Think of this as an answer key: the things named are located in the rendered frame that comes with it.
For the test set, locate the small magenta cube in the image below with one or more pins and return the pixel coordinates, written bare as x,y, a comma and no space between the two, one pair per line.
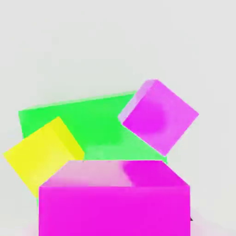
114,210

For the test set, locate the small violet cube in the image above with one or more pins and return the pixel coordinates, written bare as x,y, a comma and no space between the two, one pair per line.
158,118

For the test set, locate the small yellow cube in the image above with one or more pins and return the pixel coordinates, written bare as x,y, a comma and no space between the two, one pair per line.
40,154

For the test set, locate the large green box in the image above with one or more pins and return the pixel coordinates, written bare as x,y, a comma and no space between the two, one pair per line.
95,121

